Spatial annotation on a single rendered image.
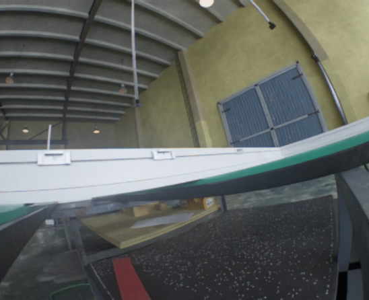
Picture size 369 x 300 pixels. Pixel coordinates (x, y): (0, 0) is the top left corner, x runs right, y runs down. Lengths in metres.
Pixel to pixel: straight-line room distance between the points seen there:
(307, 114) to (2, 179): 6.34
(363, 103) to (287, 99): 2.93
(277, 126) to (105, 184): 6.23
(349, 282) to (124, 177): 0.51
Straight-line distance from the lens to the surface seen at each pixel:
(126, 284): 0.47
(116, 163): 0.26
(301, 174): 0.25
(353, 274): 0.48
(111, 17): 8.80
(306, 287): 0.41
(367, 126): 1.11
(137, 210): 1.46
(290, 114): 6.33
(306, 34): 7.07
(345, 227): 0.42
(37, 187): 0.25
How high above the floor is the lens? 0.87
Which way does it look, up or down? 11 degrees up
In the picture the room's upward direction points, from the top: 11 degrees counter-clockwise
